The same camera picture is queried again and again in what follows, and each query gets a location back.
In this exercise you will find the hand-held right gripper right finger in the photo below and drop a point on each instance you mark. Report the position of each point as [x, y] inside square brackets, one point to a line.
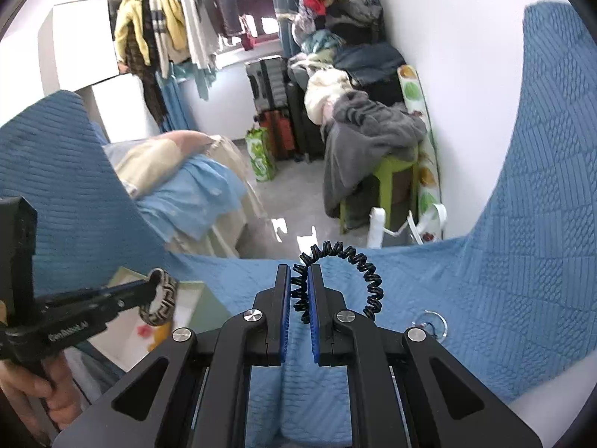
[313, 322]

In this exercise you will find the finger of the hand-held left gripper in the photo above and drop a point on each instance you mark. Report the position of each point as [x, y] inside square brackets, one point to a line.
[130, 294]

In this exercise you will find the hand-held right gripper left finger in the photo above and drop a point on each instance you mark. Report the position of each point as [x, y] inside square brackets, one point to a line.
[286, 322]

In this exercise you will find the pink hair clip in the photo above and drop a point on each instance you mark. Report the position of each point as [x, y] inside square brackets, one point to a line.
[144, 331]

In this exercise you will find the yellow hair claw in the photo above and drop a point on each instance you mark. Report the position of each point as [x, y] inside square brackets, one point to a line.
[161, 333]

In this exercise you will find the green cardboard box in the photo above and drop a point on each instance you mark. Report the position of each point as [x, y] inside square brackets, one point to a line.
[205, 303]

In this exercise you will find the person's left hand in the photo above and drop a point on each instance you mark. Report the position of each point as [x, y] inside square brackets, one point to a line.
[28, 394]

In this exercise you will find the light blue bed skirt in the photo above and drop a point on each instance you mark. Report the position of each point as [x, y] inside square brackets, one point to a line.
[196, 186]

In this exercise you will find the cream quilt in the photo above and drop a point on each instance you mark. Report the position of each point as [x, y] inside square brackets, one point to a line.
[154, 154]

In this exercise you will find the green shopping bag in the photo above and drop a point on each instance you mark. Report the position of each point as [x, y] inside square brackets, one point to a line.
[261, 154]

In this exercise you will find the green plastic stool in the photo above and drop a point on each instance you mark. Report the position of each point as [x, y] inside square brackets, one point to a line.
[396, 172]

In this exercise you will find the black suitcase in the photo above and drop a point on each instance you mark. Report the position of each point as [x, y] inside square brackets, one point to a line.
[305, 135]

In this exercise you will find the red suitcase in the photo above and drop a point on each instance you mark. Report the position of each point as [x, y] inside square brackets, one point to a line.
[277, 135]

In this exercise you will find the dotted ironing board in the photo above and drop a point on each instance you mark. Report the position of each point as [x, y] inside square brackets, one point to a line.
[427, 168]

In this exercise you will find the grey blanket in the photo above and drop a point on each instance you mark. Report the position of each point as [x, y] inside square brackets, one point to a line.
[368, 126]

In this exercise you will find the white wardrobe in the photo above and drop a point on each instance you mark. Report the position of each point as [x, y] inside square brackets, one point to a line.
[79, 42]

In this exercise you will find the cream padded jacket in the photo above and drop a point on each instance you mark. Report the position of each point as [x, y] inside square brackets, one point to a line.
[324, 88]

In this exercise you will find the grey suitcase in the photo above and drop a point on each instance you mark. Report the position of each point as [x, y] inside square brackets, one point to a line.
[268, 84]

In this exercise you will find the dark navy jacket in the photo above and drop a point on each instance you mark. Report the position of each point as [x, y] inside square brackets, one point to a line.
[368, 60]

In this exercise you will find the row of hanging clothes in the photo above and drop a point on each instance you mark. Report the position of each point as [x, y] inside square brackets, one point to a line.
[163, 23]

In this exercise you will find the blue curtain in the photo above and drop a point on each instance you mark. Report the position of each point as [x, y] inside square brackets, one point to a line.
[285, 14]

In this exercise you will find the pile of mixed clothes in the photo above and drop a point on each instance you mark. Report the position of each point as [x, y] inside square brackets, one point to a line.
[336, 0]

